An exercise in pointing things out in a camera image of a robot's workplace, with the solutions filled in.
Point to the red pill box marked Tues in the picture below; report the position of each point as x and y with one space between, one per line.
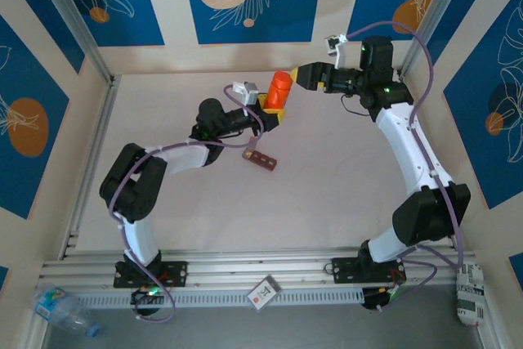
264 162

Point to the white red tag card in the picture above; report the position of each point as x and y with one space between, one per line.
263 293

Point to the orange pill bottle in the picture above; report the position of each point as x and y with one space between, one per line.
277 97

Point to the black connector box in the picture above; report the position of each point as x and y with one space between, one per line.
374 298
147 296

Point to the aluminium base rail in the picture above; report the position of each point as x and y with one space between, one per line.
245 267

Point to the red pill box marked Fri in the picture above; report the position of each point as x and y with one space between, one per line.
256 158

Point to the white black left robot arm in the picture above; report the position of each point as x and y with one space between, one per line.
135 185

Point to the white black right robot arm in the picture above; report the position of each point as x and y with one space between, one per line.
429 214

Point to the aluminium side rail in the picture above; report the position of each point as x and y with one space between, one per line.
102 120
421 128

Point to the newspaper wrapped package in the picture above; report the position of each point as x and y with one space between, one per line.
470 296

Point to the aluminium frame post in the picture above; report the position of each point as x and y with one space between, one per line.
430 18
74 18

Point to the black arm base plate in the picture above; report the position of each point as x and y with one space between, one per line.
343 269
175 273

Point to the clear plastic water bottle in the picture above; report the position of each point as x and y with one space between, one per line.
57 308

